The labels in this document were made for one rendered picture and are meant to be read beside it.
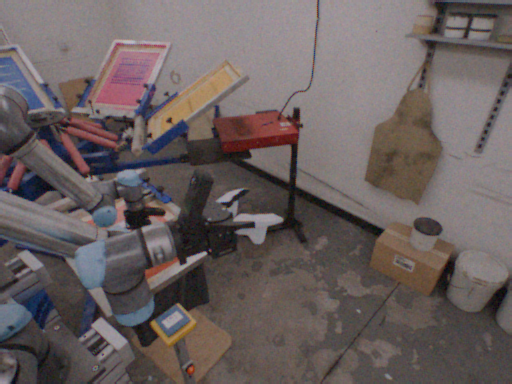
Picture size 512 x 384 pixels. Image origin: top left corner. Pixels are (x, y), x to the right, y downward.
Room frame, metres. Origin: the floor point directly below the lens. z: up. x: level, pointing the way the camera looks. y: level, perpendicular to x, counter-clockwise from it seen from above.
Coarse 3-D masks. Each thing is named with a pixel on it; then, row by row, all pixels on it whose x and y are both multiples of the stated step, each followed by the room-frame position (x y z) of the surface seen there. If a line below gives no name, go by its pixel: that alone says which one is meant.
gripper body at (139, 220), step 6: (126, 210) 1.01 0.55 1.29; (138, 210) 1.00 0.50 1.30; (144, 210) 1.02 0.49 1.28; (126, 216) 0.99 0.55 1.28; (132, 216) 1.00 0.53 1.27; (138, 216) 1.02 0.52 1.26; (144, 216) 1.03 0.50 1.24; (126, 222) 1.01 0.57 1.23; (132, 222) 1.00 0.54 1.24; (138, 222) 1.01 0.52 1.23; (144, 222) 1.01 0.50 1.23; (150, 222) 1.02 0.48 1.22; (132, 228) 0.97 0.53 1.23; (138, 228) 0.99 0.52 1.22
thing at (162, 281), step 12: (168, 204) 1.46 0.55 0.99; (72, 216) 1.36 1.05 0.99; (84, 216) 1.39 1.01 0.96; (204, 252) 1.08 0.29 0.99; (72, 264) 1.01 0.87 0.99; (192, 264) 1.02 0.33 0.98; (168, 276) 0.94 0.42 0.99; (180, 276) 0.97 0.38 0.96; (96, 288) 0.87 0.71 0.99; (156, 288) 0.88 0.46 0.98; (96, 300) 0.81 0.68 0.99; (108, 312) 0.76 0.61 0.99
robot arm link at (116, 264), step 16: (112, 240) 0.40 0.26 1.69; (128, 240) 0.40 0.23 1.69; (144, 240) 0.40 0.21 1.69; (80, 256) 0.36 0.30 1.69; (96, 256) 0.37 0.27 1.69; (112, 256) 0.37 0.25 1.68; (128, 256) 0.38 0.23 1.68; (144, 256) 0.39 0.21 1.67; (80, 272) 0.35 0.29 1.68; (96, 272) 0.35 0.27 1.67; (112, 272) 0.36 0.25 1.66; (128, 272) 0.37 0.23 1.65; (112, 288) 0.36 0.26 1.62; (128, 288) 0.36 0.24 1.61
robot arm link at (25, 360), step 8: (0, 352) 0.31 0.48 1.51; (8, 352) 0.31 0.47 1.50; (16, 352) 0.33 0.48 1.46; (24, 352) 0.34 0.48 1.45; (0, 360) 0.29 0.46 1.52; (8, 360) 0.29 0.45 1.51; (16, 360) 0.30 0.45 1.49; (24, 360) 0.32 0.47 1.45; (32, 360) 0.33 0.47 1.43; (0, 368) 0.28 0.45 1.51; (8, 368) 0.28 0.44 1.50; (16, 368) 0.29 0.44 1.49; (24, 368) 0.30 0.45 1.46; (32, 368) 0.32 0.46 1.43; (0, 376) 0.27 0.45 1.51; (8, 376) 0.27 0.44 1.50; (16, 376) 0.28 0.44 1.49; (24, 376) 0.29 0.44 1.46; (32, 376) 0.30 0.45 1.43
